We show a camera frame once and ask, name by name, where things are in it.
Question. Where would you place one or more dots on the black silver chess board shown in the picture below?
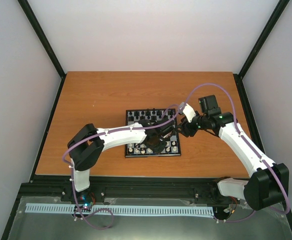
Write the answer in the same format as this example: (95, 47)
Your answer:
(136, 115)

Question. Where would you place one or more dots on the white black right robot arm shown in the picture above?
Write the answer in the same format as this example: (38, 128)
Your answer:
(268, 182)

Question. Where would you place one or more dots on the left black frame post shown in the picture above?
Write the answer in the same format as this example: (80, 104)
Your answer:
(36, 26)

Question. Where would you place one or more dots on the right black frame post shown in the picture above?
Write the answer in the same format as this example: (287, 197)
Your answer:
(270, 24)

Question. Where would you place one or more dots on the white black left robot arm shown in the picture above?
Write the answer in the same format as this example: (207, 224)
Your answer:
(88, 144)

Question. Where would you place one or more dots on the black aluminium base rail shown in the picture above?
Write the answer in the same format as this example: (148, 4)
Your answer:
(197, 190)

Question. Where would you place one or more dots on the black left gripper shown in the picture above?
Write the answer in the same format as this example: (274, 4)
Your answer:
(158, 150)

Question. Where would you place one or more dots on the black frame post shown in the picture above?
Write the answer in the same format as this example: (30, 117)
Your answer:
(36, 26)
(270, 24)

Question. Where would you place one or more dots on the small electronics board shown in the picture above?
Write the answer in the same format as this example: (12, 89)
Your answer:
(88, 200)

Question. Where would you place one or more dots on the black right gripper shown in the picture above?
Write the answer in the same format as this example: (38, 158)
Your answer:
(187, 131)

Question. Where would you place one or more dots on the light blue slotted cable duct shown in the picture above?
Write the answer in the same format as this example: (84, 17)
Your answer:
(122, 210)

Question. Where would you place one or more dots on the white queen chess piece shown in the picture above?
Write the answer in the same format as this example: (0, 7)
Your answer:
(149, 150)

